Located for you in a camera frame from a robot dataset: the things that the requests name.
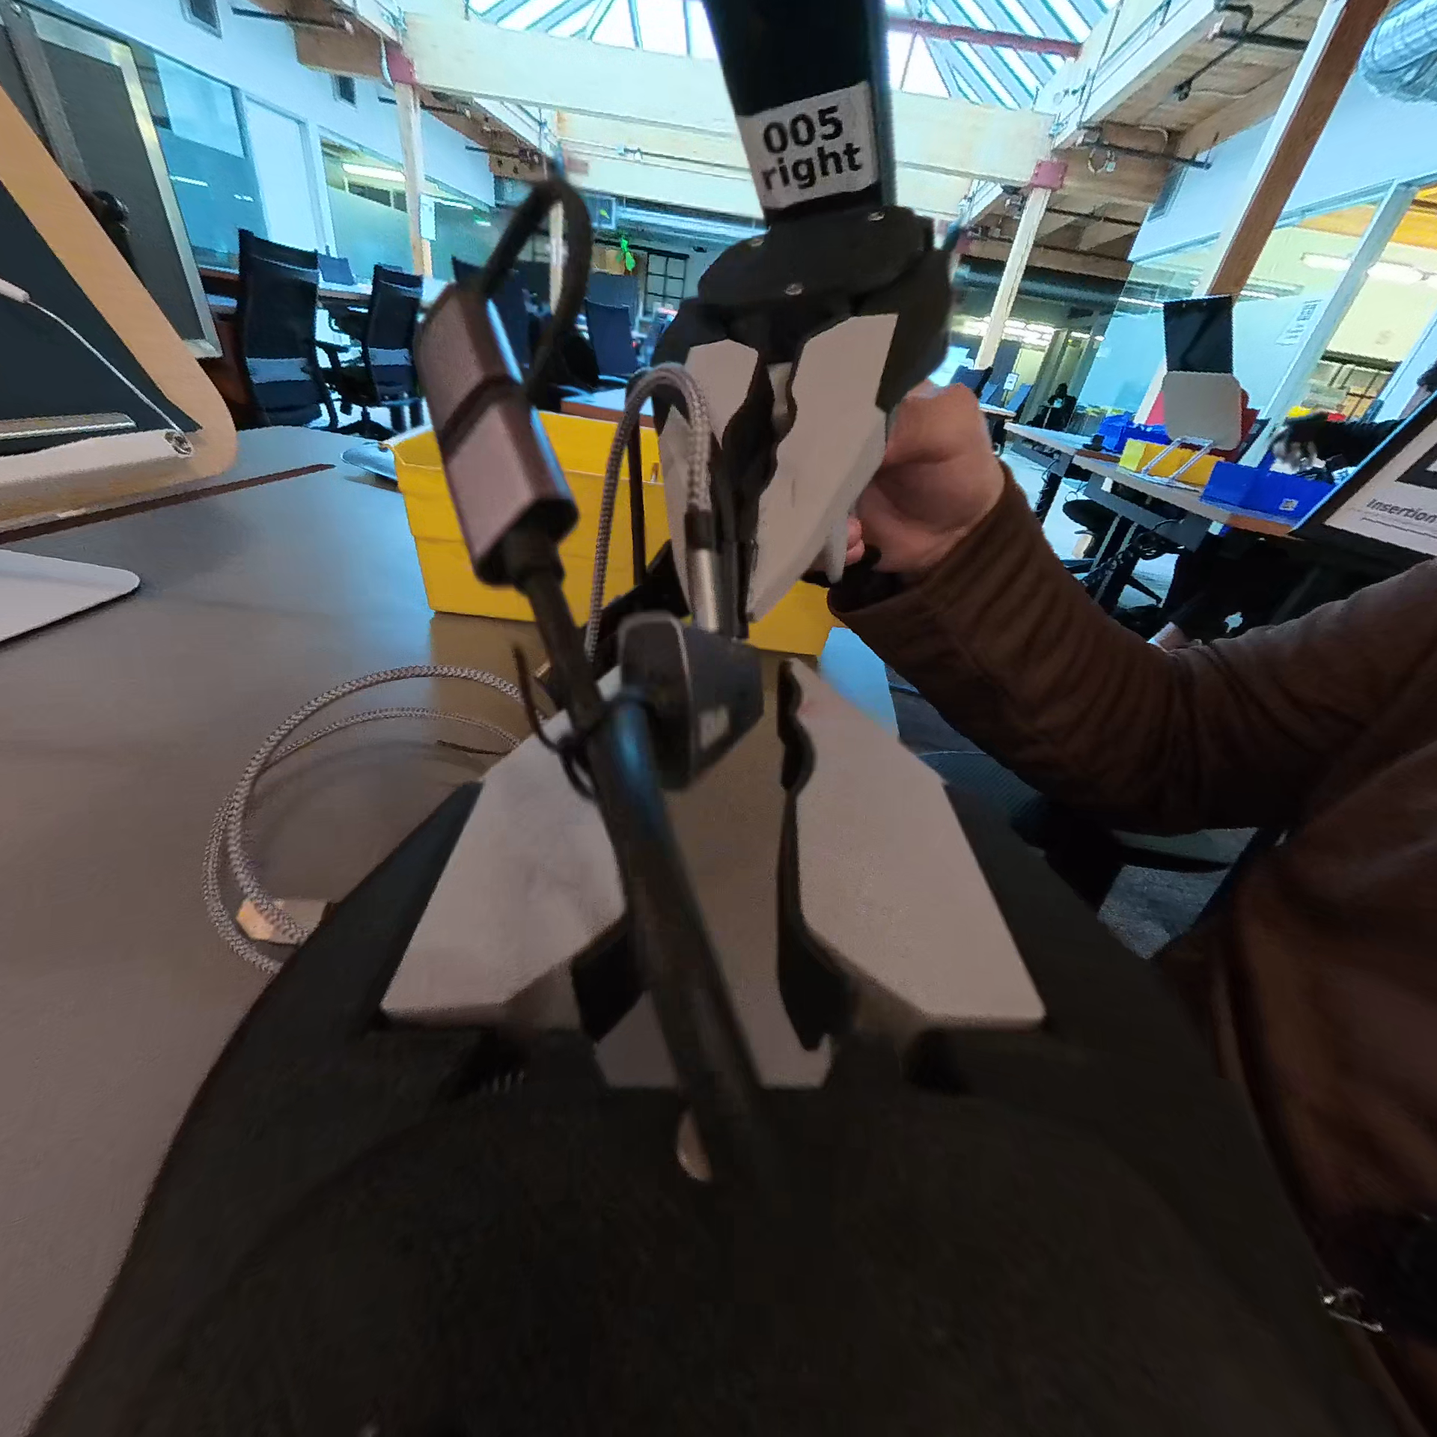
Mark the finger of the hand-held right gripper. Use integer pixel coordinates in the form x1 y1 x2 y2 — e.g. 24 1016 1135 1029
744 315 902 623
655 335 769 591

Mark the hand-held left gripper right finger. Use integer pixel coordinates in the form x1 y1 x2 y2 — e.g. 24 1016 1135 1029
775 660 1048 1054

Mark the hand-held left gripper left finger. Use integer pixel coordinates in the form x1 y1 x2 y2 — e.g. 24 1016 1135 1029
379 668 676 1040

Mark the braided usb-c cable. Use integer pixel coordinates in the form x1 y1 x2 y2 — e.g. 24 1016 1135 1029
202 364 725 975

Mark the black hub cable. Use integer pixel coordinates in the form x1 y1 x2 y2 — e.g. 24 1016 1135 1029
499 528 776 1174

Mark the grey metal plug with loop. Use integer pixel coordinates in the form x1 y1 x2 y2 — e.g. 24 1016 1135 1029
412 174 596 588

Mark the person's right forearm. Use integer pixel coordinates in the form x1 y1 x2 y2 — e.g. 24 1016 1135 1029
831 471 1437 838

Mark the person's right hand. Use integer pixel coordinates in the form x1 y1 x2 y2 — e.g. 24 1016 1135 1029
842 380 1006 579

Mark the office desk with black legs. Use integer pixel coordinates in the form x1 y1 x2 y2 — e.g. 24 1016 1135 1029
1006 422 1349 587

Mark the yellow plastic bin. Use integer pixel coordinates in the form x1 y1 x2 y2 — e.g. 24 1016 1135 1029
388 408 838 658

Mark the small yellow bin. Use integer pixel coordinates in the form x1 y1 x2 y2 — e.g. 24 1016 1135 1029
1122 438 1226 488

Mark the black and white panel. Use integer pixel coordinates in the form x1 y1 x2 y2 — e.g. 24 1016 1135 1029
1157 295 1248 451

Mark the person's torso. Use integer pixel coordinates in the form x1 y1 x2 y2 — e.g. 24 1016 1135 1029
1157 628 1437 1437

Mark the framed marker sign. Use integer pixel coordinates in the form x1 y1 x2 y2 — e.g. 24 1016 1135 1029
1322 393 1437 558

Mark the computer monitor on silver stand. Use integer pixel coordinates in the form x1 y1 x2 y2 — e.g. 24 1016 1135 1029
0 91 239 647

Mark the thin white cable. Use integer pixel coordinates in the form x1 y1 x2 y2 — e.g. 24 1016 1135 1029
0 280 193 456

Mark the silver ventilation duct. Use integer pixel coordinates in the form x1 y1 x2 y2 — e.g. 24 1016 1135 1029
1359 0 1437 102

